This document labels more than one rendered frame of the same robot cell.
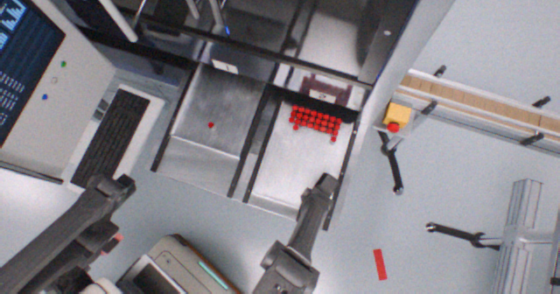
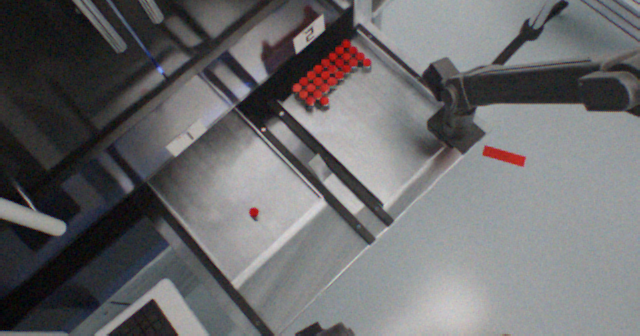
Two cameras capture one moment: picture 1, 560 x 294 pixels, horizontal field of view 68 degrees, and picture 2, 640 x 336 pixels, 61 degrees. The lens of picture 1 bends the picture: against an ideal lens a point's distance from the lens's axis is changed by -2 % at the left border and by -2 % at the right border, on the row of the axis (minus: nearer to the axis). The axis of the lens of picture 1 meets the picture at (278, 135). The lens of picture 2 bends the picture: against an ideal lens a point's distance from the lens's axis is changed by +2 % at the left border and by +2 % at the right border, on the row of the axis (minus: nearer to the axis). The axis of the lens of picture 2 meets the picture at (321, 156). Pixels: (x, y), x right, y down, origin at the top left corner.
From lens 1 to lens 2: 0.50 m
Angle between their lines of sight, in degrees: 16
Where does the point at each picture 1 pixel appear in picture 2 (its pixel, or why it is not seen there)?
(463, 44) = not seen: outside the picture
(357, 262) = (489, 181)
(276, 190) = (395, 172)
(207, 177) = (325, 259)
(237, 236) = (383, 316)
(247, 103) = (249, 152)
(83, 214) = not seen: outside the picture
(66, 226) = not seen: outside the picture
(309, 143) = (352, 99)
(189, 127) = (235, 250)
